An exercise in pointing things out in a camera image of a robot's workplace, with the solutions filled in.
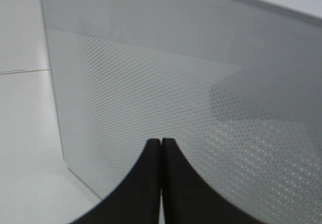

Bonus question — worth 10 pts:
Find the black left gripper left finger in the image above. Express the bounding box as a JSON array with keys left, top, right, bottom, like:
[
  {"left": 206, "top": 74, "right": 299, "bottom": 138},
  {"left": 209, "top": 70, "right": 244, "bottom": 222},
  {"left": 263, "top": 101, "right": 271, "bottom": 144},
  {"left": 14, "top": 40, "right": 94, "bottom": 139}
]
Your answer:
[{"left": 72, "top": 138, "right": 161, "bottom": 223}]

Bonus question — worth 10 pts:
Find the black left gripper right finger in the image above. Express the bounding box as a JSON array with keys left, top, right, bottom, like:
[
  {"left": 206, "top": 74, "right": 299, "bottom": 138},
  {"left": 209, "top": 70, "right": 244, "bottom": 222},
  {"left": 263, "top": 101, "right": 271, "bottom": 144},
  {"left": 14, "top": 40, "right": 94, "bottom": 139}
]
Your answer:
[{"left": 161, "top": 138, "right": 260, "bottom": 223}]

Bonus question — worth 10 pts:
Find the white microwave door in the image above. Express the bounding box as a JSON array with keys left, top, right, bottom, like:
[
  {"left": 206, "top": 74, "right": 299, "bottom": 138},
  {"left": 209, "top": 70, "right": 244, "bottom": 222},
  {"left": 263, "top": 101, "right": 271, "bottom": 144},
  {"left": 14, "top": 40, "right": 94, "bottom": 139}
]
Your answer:
[{"left": 41, "top": 0, "right": 321, "bottom": 223}]

